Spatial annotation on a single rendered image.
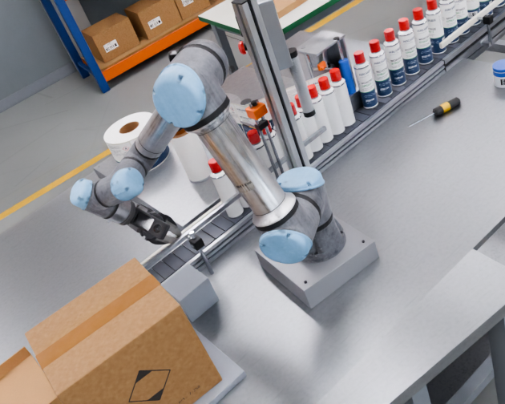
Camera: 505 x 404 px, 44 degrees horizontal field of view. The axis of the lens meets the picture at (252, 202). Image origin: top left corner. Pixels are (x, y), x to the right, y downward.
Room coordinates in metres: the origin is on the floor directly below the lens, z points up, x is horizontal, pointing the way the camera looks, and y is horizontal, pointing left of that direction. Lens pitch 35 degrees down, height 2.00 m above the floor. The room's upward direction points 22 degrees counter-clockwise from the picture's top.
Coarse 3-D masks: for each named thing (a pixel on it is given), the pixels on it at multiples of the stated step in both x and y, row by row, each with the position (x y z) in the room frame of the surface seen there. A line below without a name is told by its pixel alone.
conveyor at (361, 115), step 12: (420, 72) 1.91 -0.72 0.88; (408, 84) 1.87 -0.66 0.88; (360, 108) 1.84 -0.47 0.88; (360, 120) 1.77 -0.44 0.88; (348, 132) 1.73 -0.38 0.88; (324, 144) 1.72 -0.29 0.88; (216, 216) 1.57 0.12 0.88; (240, 216) 1.52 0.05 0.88; (204, 228) 1.54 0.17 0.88; (216, 228) 1.51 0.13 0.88; (228, 228) 1.49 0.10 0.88; (204, 240) 1.48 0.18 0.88; (180, 252) 1.47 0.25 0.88; (192, 252) 1.46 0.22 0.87; (156, 264) 1.47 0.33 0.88; (168, 264) 1.44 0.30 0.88; (180, 264) 1.42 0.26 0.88; (156, 276) 1.41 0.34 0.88; (168, 276) 1.39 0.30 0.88
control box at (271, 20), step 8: (232, 0) 1.62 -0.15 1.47; (264, 0) 1.51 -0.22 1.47; (272, 0) 1.50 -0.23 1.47; (264, 8) 1.50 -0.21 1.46; (272, 8) 1.50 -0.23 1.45; (264, 16) 1.50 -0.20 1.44; (272, 16) 1.50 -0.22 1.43; (272, 24) 1.50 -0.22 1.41; (280, 24) 1.50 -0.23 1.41; (272, 32) 1.50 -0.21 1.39; (280, 32) 1.50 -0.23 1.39; (272, 40) 1.50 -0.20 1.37; (280, 40) 1.50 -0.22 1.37; (280, 48) 1.50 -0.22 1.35; (288, 48) 1.50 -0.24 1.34; (280, 56) 1.50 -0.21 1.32; (288, 56) 1.50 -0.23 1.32; (280, 64) 1.50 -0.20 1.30; (288, 64) 1.50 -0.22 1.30
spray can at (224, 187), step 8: (208, 160) 1.56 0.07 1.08; (216, 168) 1.53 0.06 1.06; (216, 176) 1.53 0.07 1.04; (224, 176) 1.53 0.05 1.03; (216, 184) 1.53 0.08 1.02; (224, 184) 1.52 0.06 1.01; (232, 184) 1.54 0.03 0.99; (224, 192) 1.52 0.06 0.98; (232, 192) 1.53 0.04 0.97; (224, 200) 1.53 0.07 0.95; (232, 208) 1.52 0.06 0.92; (240, 208) 1.53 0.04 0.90; (232, 216) 1.53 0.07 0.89
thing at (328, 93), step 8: (320, 80) 1.75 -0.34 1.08; (328, 80) 1.75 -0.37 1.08; (320, 88) 1.76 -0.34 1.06; (328, 88) 1.74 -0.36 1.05; (328, 96) 1.73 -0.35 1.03; (328, 104) 1.74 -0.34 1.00; (336, 104) 1.74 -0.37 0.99; (328, 112) 1.74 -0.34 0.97; (336, 112) 1.73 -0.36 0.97; (336, 120) 1.73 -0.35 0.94; (336, 128) 1.73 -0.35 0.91; (344, 128) 1.74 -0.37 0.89
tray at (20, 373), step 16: (16, 352) 1.35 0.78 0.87; (0, 368) 1.32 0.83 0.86; (16, 368) 1.33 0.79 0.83; (32, 368) 1.30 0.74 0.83; (0, 384) 1.29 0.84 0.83; (16, 384) 1.27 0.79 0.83; (32, 384) 1.24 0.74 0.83; (48, 384) 1.22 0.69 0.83; (0, 400) 1.23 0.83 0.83; (16, 400) 1.21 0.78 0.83; (32, 400) 1.18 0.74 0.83; (48, 400) 1.16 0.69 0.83
